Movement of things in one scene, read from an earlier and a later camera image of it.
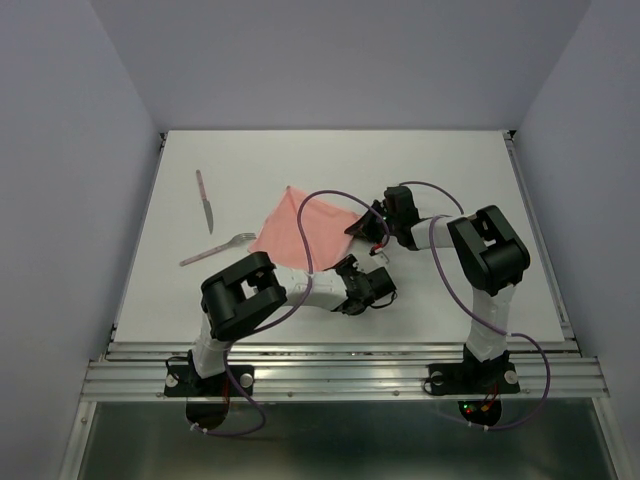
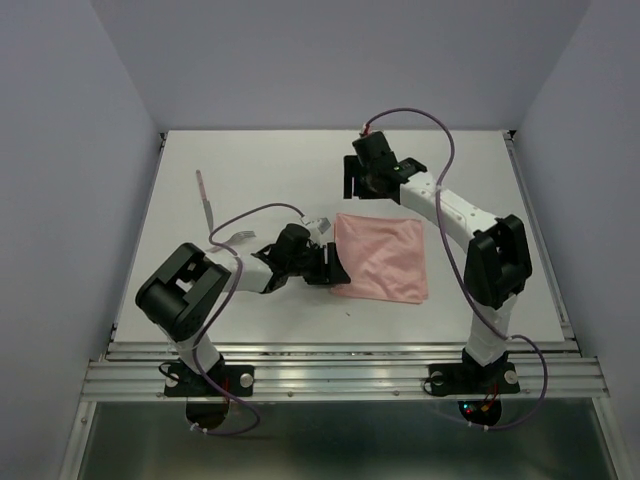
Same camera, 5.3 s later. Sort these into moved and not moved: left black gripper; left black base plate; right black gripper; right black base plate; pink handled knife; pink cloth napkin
Moved: pink cloth napkin; right black gripper; left black gripper
Not moved: pink handled knife; right black base plate; left black base plate
